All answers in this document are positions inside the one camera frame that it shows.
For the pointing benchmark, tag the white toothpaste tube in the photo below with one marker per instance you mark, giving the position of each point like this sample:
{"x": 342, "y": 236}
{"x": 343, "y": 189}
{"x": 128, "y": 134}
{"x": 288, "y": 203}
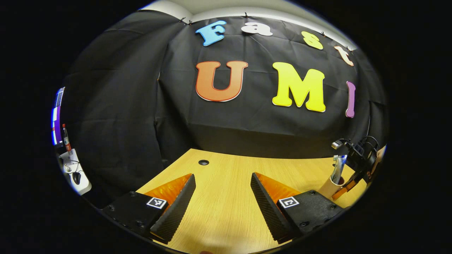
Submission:
{"x": 339, "y": 167}

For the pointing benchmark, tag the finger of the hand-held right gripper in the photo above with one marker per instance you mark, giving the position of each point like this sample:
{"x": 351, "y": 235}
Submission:
{"x": 344, "y": 190}

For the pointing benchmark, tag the black computer mouse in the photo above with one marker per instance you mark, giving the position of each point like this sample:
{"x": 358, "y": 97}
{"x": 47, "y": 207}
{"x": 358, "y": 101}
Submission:
{"x": 76, "y": 178}

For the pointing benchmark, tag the wooden desktop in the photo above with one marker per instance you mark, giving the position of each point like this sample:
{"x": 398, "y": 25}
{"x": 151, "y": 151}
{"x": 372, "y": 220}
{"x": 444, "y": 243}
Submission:
{"x": 222, "y": 211}

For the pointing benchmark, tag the white side table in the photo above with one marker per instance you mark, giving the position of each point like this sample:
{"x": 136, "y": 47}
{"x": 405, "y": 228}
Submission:
{"x": 83, "y": 187}

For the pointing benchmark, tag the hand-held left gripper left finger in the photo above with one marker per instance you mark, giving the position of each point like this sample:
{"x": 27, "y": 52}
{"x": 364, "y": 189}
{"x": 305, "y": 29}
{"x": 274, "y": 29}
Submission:
{"x": 176, "y": 208}

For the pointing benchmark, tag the computer monitor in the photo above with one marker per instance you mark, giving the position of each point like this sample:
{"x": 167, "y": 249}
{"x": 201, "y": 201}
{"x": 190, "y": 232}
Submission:
{"x": 56, "y": 120}

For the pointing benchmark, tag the red bottle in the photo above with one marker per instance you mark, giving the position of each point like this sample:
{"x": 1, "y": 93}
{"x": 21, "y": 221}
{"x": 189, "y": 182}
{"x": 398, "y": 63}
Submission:
{"x": 67, "y": 141}

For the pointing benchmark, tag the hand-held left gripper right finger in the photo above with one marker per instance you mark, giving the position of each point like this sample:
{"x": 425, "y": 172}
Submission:
{"x": 270, "y": 211}

